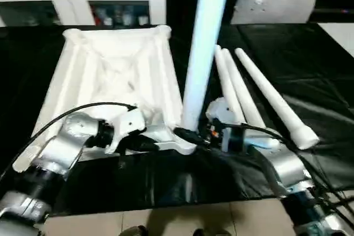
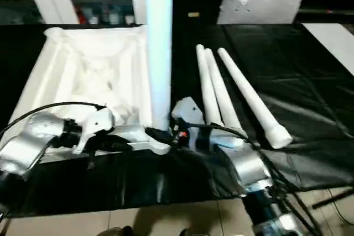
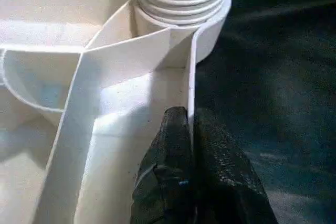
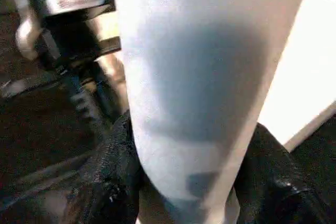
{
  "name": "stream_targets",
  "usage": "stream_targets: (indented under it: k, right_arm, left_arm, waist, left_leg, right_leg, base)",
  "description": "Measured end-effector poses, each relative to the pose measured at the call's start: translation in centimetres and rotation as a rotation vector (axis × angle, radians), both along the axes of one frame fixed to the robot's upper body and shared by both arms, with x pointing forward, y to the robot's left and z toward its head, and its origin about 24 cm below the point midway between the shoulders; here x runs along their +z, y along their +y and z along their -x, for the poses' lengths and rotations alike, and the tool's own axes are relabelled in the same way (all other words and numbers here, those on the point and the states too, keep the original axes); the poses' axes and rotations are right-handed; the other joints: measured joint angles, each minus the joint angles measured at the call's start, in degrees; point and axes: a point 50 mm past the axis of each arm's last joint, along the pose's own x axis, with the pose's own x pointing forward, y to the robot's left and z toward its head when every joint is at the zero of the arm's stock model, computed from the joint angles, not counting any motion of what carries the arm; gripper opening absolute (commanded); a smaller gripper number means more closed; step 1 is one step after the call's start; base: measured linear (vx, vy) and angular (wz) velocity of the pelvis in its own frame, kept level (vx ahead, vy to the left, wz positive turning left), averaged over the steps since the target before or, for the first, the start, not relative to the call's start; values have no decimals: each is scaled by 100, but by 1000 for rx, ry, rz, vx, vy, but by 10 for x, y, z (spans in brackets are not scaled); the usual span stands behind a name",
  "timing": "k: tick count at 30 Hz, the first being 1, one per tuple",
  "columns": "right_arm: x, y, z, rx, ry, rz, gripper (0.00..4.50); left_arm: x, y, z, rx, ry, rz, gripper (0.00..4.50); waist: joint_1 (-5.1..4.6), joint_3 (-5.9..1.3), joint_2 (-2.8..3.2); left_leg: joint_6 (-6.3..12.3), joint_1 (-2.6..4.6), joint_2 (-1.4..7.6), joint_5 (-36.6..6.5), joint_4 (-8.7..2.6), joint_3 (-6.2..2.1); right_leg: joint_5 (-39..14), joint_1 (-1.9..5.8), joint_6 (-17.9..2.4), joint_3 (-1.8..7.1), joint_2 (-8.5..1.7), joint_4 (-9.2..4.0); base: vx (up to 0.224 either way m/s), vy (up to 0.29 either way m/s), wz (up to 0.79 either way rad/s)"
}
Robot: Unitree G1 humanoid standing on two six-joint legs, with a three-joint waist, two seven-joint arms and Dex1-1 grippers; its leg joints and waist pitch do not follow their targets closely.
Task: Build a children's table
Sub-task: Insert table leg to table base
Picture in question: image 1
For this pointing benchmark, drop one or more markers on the white plastic table top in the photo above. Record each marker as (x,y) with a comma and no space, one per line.
(110,67)

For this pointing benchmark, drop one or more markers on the white plastic table leg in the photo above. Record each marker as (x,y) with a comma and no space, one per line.
(204,39)
(276,95)
(243,95)
(226,81)

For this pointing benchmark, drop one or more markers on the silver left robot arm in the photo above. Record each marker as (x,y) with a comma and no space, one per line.
(63,142)

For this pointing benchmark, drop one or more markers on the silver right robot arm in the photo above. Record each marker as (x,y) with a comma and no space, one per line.
(285,167)

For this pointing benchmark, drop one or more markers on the dark left robot foot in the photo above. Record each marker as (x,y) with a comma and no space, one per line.
(134,231)

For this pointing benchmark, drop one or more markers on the dark robot foot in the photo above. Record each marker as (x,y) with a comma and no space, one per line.
(206,232)
(134,231)

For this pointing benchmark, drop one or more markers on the dark right robot foot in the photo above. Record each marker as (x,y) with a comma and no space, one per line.
(206,232)

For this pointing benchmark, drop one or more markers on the black work mat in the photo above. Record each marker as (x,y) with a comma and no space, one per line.
(304,81)

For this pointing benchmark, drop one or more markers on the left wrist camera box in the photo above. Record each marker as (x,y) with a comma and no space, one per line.
(130,125)

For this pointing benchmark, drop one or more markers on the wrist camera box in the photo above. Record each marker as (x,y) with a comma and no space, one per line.
(221,111)
(130,125)

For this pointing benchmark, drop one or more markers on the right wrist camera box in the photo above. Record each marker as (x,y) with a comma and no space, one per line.
(221,111)

